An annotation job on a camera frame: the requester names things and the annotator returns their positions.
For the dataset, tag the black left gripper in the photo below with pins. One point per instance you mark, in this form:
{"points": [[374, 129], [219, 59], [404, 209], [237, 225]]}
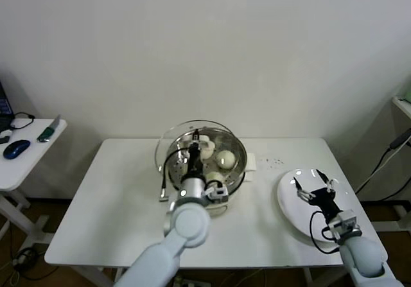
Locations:
{"points": [[195, 163]]}

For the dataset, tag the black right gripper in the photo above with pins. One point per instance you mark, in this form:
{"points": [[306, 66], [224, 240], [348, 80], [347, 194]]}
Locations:
{"points": [[322, 200]]}

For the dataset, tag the white steamed baozi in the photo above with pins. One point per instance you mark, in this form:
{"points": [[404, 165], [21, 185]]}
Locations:
{"points": [[214, 175], [208, 153], [225, 159]]}

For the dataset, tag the glass pot lid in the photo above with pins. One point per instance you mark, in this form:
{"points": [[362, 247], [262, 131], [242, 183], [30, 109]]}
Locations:
{"points": [[175, 132]]}

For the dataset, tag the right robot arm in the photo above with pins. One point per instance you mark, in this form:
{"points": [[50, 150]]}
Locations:
{"points": [[363, 255]]}

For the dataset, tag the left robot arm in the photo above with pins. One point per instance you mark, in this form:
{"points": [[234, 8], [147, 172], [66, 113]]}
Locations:
{"points": [[189, 222]]}

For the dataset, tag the stainless steel steamer basket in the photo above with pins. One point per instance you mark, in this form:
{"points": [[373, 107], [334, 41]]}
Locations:
{"points": [[238, 169]]}

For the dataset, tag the white round plate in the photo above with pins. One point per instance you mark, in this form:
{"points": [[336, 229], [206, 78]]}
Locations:
{"points": [[285, 200]]}

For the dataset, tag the white electric cooker pot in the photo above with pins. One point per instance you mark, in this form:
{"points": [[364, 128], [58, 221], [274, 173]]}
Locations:
{"points": [[251, 166]]}

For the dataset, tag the white work table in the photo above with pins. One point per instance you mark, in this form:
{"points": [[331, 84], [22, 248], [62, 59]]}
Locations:
{"points": [[112, 203]]}

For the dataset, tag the white power strip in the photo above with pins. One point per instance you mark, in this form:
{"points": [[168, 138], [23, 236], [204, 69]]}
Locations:
{"points": [[189, 283]]}

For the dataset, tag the white side table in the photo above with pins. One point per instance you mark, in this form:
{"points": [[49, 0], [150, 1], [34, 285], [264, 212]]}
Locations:
{"points": [[29, 161]]}

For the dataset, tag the blue computer mouse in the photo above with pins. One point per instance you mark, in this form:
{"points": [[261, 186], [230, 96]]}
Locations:
{"points": [[16, 149]]}

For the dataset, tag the black white usb adapter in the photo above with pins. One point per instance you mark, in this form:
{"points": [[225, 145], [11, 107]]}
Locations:
{"points": [[4, 140]]}

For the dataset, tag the black laptop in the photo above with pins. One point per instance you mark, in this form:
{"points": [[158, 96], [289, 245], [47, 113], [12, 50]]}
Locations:
{"points": [[3, 107]]}

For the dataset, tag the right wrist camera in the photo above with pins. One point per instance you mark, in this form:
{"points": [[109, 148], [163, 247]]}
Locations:
{"points": [[345, 224]]}

